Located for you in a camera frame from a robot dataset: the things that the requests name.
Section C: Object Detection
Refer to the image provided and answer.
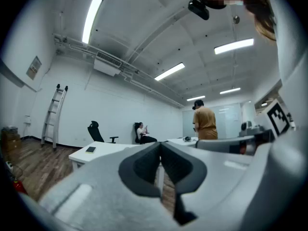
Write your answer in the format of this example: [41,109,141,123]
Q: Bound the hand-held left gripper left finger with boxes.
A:
[38,141,180,231]

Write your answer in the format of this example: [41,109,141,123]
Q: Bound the frosted glass partition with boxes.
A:
[182,103,243,140]

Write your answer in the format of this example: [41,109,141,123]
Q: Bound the silver folding ladder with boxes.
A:
[40,83,69,151]

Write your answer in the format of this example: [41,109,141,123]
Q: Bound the white ceiling pipes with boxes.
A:
[52,32,186,109]

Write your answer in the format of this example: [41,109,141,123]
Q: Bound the white ceiling air conditioner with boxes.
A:
[93,51,123,77]

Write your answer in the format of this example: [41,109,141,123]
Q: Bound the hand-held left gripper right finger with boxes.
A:
[160,141,256,231]

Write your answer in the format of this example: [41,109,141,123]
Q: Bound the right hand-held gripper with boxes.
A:
[195,99,292,156]

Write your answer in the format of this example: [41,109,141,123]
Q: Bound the black head-mounted camera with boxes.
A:
[187,0,210,21]

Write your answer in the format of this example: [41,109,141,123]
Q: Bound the stack of cardboard boxes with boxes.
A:
[0,126,23,158]

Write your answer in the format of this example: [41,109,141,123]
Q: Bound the white rectangular table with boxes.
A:
[166,136,200,148]
[68,140,166,192]

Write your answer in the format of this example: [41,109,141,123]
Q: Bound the framed wall notice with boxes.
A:
[26,55,42,81]

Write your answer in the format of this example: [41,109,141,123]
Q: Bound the red fire extinguisher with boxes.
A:
[12,179,28,195]

